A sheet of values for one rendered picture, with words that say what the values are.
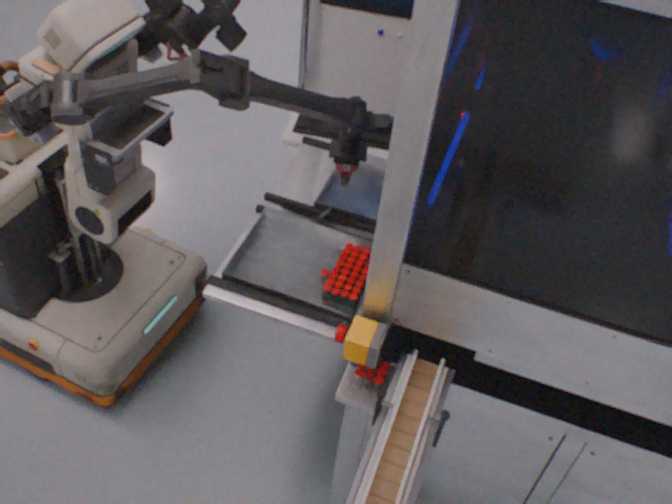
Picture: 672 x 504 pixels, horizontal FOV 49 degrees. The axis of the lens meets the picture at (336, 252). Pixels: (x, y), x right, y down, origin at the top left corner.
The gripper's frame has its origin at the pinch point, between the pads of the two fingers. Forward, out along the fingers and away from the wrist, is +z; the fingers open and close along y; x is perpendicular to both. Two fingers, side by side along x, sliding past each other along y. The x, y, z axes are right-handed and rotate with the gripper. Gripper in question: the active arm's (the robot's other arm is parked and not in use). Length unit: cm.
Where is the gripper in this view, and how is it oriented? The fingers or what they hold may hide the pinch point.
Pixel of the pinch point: (345, 175)
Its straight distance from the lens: 205.5
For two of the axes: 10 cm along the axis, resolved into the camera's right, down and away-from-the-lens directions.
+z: -0.8, 6.8, 7.2
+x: 0.9, -7.2, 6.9
